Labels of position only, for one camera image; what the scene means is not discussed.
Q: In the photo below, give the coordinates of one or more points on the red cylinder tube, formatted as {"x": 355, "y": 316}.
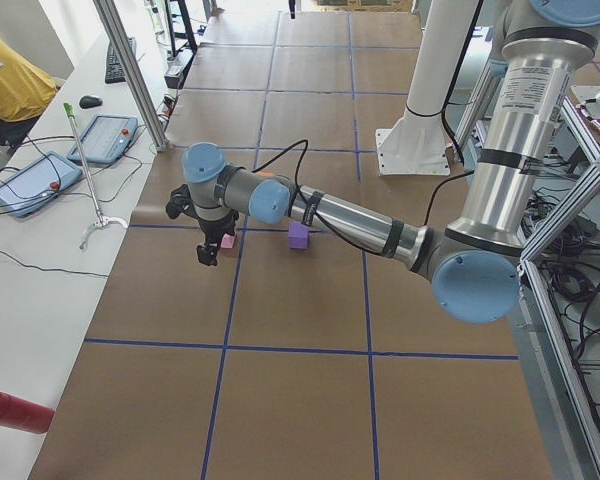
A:
{"x": 21, "y": 414}

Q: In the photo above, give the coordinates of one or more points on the blue teach pendant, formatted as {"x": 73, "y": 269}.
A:
{"x": 106, "y": 137}
{"x": 37, "y": 184}

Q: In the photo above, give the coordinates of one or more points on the near blue teach pendant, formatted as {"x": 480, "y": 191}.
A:
{"x": 37, "y": 184}

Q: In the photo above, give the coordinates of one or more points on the purple foam cube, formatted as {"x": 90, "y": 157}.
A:
{"x": 298, "y": 236}

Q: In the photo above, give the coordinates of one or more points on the pink foam cube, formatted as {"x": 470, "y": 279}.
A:
{"x": 227, "y": 242}

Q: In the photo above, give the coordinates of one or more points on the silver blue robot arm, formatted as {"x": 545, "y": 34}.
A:
{"x": 471, "y": 264}

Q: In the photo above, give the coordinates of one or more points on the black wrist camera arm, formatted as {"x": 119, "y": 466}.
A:
{"x": 180, "y": 203}

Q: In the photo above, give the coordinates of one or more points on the reacher grabber stick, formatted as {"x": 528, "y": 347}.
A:
{"x": 102, "y": 221}

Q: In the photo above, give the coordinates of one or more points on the aluminium frame post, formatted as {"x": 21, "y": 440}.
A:
{"x": 116, "y": 33}

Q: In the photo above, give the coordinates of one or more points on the person in yellow shirt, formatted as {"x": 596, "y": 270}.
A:
{"x": 25, "y": 93}

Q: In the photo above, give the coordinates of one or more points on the far blue teach pendant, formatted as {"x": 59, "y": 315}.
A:
{"x": 106, "y": 137}

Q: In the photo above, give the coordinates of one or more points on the black computer mouse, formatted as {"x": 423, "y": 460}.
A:
{"x": 90, "y": 101}

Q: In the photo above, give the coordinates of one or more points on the aluminium frame rail structure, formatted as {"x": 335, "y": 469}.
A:
{"x": 554, "y": 249}

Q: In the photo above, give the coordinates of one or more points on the black keyboard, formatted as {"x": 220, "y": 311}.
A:
{"x": 114, "y": 72}

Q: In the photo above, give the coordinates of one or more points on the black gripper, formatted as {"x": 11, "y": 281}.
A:
{"x": 215, "y": 229}

